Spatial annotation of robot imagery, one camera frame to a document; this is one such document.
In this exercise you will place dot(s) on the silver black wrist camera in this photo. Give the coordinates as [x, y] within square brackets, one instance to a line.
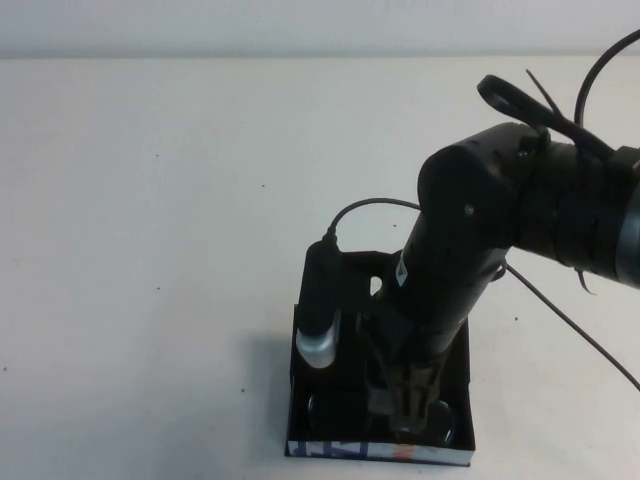
[320, 300]

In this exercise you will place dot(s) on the black printed glasses case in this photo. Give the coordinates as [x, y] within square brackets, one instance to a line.
[350, 440]

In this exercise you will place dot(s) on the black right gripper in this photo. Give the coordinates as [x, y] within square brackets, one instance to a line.
[405, 345]

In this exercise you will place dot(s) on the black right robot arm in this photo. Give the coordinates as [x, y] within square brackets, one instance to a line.
[465, 210]

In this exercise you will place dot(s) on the black zip tie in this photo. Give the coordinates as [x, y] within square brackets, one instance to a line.
[584, 282]
[545, 92]

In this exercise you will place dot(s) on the black framed glasses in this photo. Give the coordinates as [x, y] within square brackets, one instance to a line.
[445, 420]

